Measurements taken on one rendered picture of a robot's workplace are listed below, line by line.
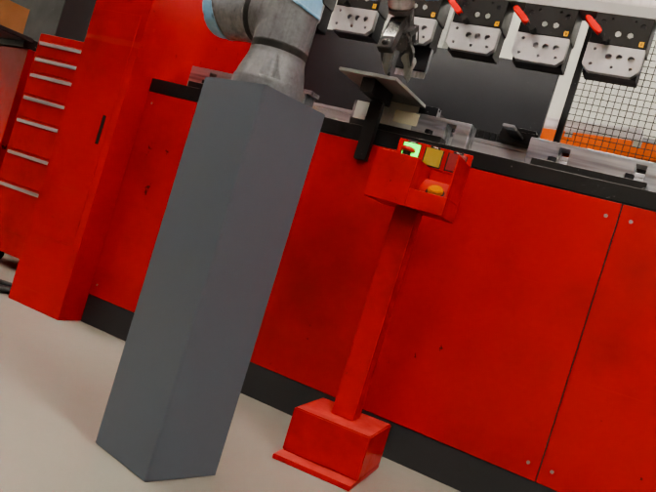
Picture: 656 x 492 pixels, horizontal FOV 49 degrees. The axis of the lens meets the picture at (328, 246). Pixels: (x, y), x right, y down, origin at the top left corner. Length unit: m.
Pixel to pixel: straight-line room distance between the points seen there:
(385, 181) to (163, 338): 0.66
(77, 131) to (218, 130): 1.25
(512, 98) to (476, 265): 0.93
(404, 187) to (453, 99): 1.09
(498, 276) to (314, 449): 0.65
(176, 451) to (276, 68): 0.76
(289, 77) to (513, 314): 0.89
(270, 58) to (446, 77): 1.45
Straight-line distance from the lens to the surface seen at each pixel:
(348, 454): 1.75
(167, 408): 1.40
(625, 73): 2.12
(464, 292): 1.96
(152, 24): 2.57
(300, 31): 1.46
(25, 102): 3.37
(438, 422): 1.99
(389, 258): 1.77
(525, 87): 2.72
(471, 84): 2.77
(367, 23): 2.36
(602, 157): 2.07
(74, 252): 2.53
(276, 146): 1.40
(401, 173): 1.73
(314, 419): 1.76
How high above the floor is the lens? 0.55
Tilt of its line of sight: 1 degrees down
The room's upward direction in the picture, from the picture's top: 17 degrees clockwise
